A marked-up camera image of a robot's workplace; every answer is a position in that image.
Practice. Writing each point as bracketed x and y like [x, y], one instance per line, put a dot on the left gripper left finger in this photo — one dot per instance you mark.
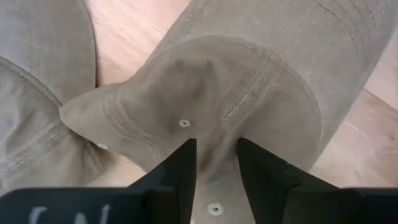
[177, 186]

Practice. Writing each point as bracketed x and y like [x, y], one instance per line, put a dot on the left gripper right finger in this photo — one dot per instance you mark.
[273, 193]

